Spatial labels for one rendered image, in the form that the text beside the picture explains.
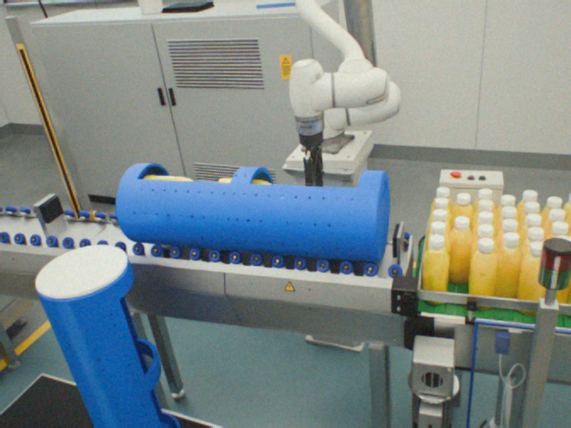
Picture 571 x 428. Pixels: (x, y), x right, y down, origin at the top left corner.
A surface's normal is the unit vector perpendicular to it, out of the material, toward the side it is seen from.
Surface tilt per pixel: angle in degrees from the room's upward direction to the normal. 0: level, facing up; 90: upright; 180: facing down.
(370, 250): 104
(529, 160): 76
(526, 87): 90
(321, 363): 0
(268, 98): 90
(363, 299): 71
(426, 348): 0
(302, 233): 85
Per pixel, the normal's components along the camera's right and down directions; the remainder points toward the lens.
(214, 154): -0.39, 0.49
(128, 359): 0.70, 0.28
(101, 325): 0.46, 0.40
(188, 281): -0.31, 0.18
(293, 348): -0.11, -0.87
